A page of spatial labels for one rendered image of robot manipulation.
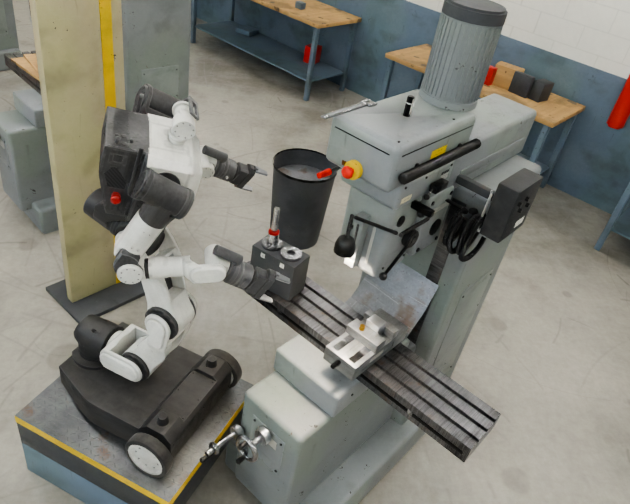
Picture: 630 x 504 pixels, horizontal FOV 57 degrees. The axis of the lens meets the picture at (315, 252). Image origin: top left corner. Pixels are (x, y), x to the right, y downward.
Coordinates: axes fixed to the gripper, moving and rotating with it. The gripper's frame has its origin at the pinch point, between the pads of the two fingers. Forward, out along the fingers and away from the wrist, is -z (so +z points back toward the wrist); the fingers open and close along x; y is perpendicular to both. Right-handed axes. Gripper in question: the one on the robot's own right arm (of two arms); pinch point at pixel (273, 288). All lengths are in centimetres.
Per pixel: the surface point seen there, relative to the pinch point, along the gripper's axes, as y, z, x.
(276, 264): 36.9, -17.7, -15.5
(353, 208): 15.0, -12.4, 33.7
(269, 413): -12, -30, -47
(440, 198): 18, -39, 52
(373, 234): 6.5, -20.0, 32.7
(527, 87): 309, -264, 87
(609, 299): 128, -324, 19
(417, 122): 12, -7, 71
